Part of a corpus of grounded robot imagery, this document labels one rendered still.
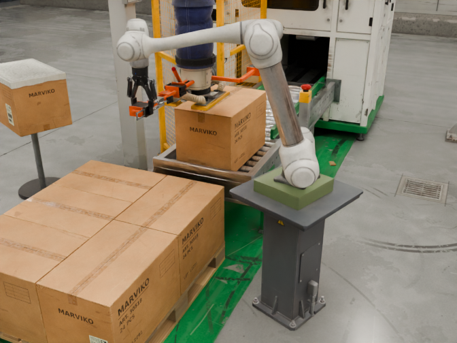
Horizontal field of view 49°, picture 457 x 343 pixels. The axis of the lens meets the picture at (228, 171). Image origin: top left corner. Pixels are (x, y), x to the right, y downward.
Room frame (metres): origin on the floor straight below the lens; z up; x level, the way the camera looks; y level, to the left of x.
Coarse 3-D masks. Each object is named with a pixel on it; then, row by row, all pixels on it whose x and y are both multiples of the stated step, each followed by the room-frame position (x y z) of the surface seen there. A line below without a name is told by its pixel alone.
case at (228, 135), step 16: (240, 96) 3.29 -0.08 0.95; (256, 96) 3.29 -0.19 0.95; (176, 112) 3.03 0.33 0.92; (192, 112) 2.98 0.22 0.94; (208, 112) 2.95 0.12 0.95; (224, 112) 2.95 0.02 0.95; (240, 112) 3.00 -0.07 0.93; (256, 112) 3.25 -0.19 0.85; (176, 128) 3.04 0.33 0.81; (192, 128) 2.99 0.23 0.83; (208, 128) 2.94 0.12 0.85; (224, 128) 2.89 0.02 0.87; (240, 128) 3.00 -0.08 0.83; (256, 128) 3.25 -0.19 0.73; (176, 144) 3.04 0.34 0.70; (192, 144) 2.99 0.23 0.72; (208, 144) 2.94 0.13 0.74; (224, 144) 2.89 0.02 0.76; (240, 144) 3.00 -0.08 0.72; (256, 144) 3.26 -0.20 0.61; (192, 160) 2.99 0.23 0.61; (208, 160) 2.94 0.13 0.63; (224, 160) 2.89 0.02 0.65; (240, 160) 3.00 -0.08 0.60
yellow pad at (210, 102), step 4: (220, 92) 2.93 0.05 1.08; (224, 92) 2.93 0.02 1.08; (228, 92) 2.96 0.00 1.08; (204, 96) 2.77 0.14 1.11; (216, 96) 2.85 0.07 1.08; (220, 96) 2.87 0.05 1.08; (224, 96) 2.89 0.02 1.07; (208, 100) 2.77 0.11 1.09; (212, 100) 2.78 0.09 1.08; (216, 100) 2.79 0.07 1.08; (220, 100) 2.84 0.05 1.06; (196, 104) 2.71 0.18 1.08; (200, 104) 2.70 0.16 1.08; (204, 104) 2.70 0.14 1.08; (208, 104) 2.71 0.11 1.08; (212, 104) 2.73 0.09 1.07; (192, 108) 2.69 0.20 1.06; (196, 108) 2.68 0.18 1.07; (200, 108) 2.67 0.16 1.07; (204, 108) 2.66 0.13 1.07; (208, 108) 2.68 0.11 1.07
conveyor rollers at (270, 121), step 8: (296, 88) 4.83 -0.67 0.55; (296, 96) 4.63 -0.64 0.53; (272, 120) 3.91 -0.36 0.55; (264, 144) 3.43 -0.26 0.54; (272, 144) 3.41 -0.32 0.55; (256, 152) 3.26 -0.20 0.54; (264, 152) 3.25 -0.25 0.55; (176, 160) 3.12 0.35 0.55; (248, 160) 3.18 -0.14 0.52; (256, 160) 3.16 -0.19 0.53; (240, 168) 3.02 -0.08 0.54; (248, 168) 3.00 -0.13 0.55
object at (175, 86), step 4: (168, 84) 2.65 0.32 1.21; (172, 84) 2.67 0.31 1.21; (176, 84) 2.67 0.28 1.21; (180, 84) 2.66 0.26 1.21; (184, 84) 2.64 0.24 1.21; (168, 88) 2.61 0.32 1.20; (172, 88) 2.60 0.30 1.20; (176, 88) 2.59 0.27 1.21; (180, 88) 2.59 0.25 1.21; (184, 88) 2.65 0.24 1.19; (180, 92) 2.60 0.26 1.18; (184, 92) 2.63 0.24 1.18; (176, 96) 2.59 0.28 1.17; (180, 96) 2.59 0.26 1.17
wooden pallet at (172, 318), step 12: (216, 252) 2.63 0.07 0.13; (216, 264) 2.63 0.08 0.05; (204, 276) 2.54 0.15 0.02; (192, 288) 2.43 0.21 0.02; (180, 300) 2.19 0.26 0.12; (192, 300) 2.32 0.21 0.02; (168, 312) 2.07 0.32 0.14; (180, 312) 2.19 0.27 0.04; (168, 324) 2.12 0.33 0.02; (0, 336) 1.93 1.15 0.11; (12, 336) 1.90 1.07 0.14; (156, 336) 2.03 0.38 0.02
